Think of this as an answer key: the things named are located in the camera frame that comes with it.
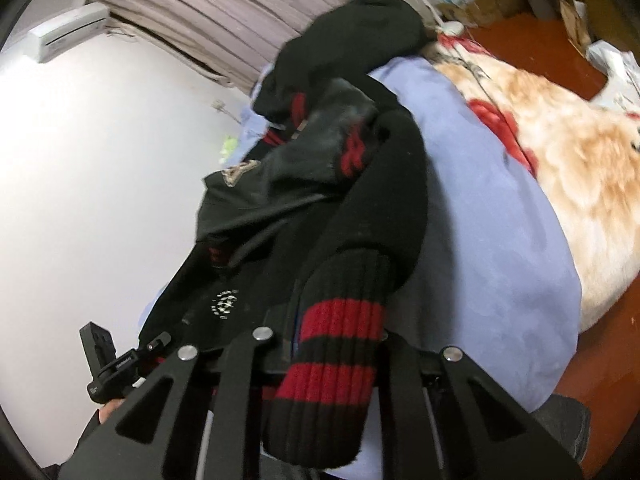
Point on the black red-striped varsity jacket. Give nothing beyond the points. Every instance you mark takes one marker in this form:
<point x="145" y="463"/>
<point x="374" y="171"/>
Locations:
<point x="322" y="222"/>

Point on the black sweater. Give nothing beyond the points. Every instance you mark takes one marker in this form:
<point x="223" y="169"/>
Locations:
<point x="353" y="39"/>

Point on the white plastic bag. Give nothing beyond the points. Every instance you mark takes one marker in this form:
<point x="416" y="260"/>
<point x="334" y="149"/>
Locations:
<point x="621" y="90"/>

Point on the light blue bed sheet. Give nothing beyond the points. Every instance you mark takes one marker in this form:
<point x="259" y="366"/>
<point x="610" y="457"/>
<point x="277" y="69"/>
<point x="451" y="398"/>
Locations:
<point x="473" y="343"/>

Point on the pink grey curtain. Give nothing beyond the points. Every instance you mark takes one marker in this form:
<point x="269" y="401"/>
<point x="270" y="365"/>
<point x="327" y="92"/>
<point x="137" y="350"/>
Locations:
<point x="227" y="41"/>

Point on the white wall socket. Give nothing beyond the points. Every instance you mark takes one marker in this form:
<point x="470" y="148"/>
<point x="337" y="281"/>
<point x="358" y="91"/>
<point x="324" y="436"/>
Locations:
<point x="219" y="106"/>

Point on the floral cream blanket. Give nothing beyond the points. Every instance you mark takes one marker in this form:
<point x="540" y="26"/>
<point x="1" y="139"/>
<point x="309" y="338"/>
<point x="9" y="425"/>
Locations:
<point x="585" y="157"/>

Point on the person's left hand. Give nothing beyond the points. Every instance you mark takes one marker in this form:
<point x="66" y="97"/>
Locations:
<point x="105" y="411"/>

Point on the brown paper bag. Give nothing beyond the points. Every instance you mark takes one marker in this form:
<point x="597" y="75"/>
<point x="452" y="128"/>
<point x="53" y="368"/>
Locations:
<point x="575" y="20"/>

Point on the white air conditioner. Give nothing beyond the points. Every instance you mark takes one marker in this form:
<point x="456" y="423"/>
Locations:
<point x="65" y="31"/>

